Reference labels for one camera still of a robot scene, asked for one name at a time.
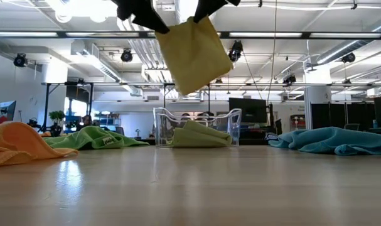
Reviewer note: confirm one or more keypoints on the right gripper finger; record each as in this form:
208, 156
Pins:
209, 7

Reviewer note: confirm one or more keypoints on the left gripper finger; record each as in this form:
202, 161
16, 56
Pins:
149, 20

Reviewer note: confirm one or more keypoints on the yellow microfiber towel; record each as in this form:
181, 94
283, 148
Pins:
193, 56

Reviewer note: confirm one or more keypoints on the pale green microfiber towel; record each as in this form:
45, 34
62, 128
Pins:
199, 138

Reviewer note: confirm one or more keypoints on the orange microfiber towel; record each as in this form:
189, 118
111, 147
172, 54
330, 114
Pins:
17, 141

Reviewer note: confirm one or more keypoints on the blue microfiber towel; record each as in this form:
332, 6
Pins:
334, 139

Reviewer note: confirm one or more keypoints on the black hanging spotlight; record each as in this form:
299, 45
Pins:
235, 51
126, 56
289, 80
20, 59
348, 57

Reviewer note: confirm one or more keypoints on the black light bar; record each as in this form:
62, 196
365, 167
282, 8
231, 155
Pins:
287, 34

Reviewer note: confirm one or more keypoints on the black stand with screen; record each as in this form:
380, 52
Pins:
80, 94

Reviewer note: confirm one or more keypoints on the person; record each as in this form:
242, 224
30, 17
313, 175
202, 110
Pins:
87, 120
185, 116

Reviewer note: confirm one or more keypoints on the clear plastic bin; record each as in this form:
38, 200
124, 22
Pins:
162, 125

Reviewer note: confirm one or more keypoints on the black monitor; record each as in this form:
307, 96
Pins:
248, 110

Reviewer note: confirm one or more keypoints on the green potted plant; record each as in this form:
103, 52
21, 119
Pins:
56, 116

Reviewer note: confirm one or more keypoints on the red and white cabinet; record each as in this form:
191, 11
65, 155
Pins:
297, 122

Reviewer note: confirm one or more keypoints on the black partition panels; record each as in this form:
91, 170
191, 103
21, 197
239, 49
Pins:
334, 116

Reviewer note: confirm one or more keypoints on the grey framed monitor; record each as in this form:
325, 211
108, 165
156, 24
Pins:
6, 110

